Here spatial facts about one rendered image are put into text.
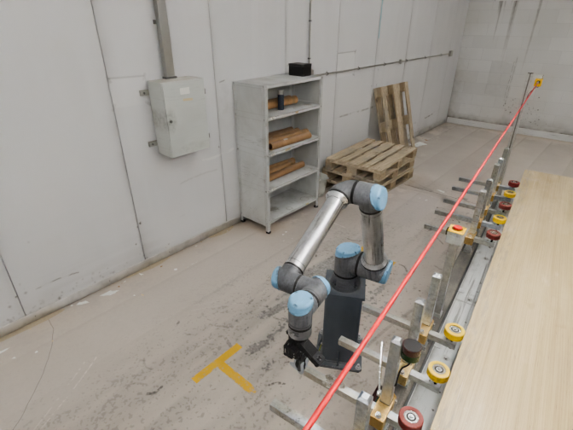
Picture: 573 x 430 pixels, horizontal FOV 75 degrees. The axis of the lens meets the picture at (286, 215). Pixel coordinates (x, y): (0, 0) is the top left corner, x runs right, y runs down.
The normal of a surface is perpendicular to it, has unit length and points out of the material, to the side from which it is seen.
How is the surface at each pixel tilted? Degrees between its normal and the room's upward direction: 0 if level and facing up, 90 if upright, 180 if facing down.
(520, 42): 90
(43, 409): 0
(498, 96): 90
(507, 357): 0
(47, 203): 90
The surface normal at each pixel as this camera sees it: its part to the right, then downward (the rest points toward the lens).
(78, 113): 0.75, 0.30
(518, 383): 0.00, -0.89
